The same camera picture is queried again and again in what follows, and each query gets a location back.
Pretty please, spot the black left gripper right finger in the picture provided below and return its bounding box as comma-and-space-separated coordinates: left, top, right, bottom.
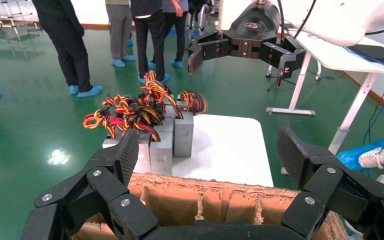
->
276, 126, 384, 240

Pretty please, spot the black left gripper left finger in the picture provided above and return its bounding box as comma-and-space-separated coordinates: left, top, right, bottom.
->
20, 128, 159, 240

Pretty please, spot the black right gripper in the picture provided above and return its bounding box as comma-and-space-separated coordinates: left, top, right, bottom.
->
187, 1, 308, 88

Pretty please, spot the red yellow wire bundle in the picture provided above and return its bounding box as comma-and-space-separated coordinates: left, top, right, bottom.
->
176, 90, 209, 116

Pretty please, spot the white sneaker in blue cover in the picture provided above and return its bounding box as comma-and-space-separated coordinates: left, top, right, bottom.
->
337, 140, 384, 173

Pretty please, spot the brown divided cardboard box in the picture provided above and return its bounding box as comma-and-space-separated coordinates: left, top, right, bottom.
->
72, 172, 351, 240

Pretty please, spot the person in grey top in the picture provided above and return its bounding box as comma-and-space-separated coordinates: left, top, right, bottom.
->
160, 0, 190, 69

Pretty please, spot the white office desk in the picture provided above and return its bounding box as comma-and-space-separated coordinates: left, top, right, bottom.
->
265, 28, 384, 156

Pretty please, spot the person with white shirt hem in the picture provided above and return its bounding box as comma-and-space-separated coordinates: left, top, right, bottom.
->
129, 0, 170, 85

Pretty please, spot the person in grey trousers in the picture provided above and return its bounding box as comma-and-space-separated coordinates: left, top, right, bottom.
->
105, 0, 137, 68

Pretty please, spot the black flat device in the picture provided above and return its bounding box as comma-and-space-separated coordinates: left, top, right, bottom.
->
347, 43, 384, 65

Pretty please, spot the person in all black clothes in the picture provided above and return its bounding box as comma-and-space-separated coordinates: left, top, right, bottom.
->
31, 0, 104, 99

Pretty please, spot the grey power supply with wires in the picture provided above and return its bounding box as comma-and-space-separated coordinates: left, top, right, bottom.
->
163, 105, 179, 118
140, 70, 195, 159
153, 115, 176, 133
125, 96, 175, 177
82, 109, 161, 175

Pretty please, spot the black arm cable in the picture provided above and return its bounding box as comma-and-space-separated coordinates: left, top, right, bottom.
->
292, 0, 318, 40
275, 0, 286, 42

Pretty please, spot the white pipe frame rack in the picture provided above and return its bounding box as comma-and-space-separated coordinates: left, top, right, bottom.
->
0, 0, 41, 42

